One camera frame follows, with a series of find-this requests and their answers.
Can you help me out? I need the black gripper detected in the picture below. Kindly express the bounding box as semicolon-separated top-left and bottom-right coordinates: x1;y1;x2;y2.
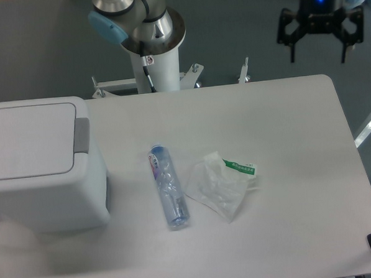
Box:
277;0;364;63

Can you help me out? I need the white lidded trash can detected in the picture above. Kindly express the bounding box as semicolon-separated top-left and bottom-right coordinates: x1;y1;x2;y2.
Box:
0;96;110;233

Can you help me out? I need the clear plastic wrapper bag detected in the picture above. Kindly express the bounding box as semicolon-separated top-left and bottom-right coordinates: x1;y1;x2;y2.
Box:
185;152;257;223

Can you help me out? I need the clear plastic water bottle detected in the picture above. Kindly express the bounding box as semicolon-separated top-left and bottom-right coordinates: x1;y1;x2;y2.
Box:
148;144;190;230

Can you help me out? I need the white metal base frame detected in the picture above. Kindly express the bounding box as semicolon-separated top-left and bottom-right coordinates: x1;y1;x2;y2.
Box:
91;56;251;99

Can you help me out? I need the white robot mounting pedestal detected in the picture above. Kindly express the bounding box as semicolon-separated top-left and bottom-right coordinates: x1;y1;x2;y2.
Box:
129;48;180;94

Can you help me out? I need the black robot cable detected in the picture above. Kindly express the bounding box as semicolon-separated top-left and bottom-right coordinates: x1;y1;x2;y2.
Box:
139;40;158;94

